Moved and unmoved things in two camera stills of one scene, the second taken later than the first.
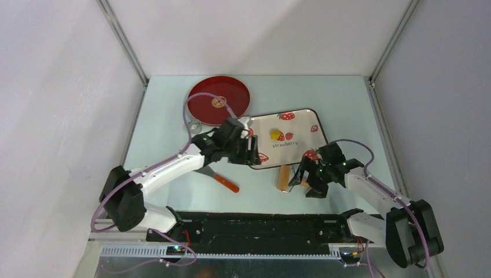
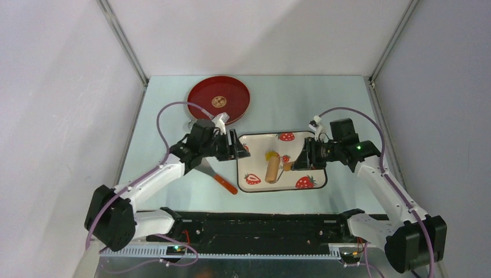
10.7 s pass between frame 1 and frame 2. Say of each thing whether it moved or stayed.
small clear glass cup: stayed
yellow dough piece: moved
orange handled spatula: stayed
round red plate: stayed
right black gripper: moved
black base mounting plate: stayed
